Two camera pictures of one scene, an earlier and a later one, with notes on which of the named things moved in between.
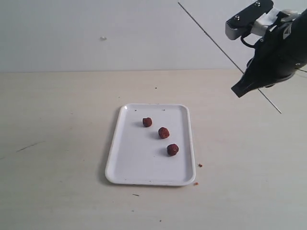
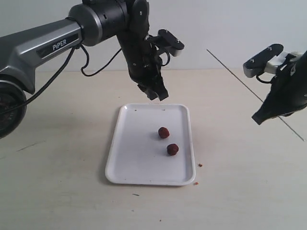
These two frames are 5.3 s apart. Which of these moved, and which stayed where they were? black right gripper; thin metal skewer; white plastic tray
Moved: black right gripper; thin metal skewer
Stayed: white plastic tray
